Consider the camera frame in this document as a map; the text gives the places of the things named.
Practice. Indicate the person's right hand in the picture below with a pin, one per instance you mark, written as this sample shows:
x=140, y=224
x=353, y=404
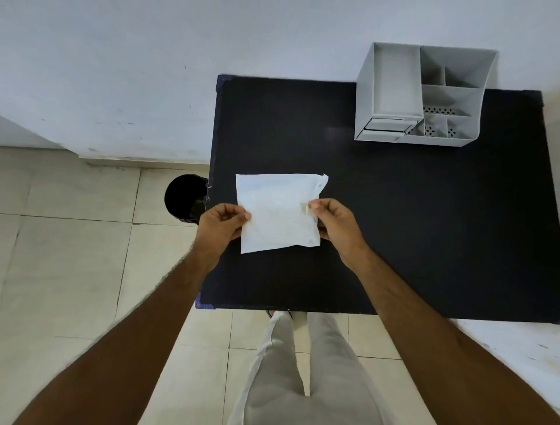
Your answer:
x=339, y=230

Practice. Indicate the person's left hand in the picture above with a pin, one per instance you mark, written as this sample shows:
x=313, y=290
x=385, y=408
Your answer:
x=214, y=234

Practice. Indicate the person's right thumb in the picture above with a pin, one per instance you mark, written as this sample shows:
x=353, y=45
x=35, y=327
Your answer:
x=318, y=205

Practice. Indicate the person's left thumb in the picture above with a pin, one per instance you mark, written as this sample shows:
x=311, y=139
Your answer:
x=239, y=216

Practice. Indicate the person's left forearm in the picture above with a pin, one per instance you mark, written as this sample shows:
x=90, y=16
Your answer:
x=118, y=346

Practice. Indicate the person's right forearm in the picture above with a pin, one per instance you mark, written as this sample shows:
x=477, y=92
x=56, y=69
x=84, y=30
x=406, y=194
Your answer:
x=442, y=346

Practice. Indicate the black waste bin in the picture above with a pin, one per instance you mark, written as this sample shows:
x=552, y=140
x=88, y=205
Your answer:
x=186, y=199

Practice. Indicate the black table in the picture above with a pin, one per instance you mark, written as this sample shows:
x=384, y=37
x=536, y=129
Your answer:
x=385, y=210

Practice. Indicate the grey plastic desk organizer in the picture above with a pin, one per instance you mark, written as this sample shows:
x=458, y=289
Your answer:
x=426, y=94

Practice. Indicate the person's beige trousers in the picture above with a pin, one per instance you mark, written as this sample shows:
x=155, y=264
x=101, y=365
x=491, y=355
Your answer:
x=306, y=376

